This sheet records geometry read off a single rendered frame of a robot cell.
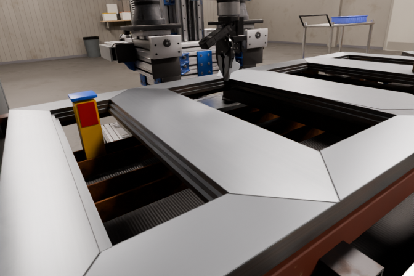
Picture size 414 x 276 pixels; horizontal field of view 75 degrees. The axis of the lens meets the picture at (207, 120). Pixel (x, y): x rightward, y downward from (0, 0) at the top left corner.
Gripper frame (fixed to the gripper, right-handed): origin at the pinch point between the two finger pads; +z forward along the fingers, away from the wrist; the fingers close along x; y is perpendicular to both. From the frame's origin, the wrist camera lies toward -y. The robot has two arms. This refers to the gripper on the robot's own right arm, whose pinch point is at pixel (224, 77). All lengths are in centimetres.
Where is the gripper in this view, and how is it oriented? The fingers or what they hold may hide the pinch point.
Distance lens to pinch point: 96.2
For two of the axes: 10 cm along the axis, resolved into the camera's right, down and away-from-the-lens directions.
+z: 0.5, 9.3, 3.5
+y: 8.3, -2.3, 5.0
